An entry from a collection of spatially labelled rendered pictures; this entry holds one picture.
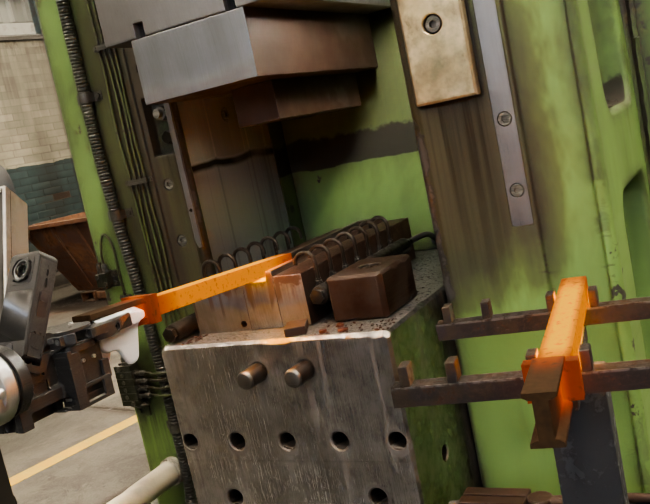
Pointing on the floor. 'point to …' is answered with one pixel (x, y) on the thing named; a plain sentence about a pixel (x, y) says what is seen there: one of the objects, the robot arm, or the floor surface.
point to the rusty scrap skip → (70, 251)
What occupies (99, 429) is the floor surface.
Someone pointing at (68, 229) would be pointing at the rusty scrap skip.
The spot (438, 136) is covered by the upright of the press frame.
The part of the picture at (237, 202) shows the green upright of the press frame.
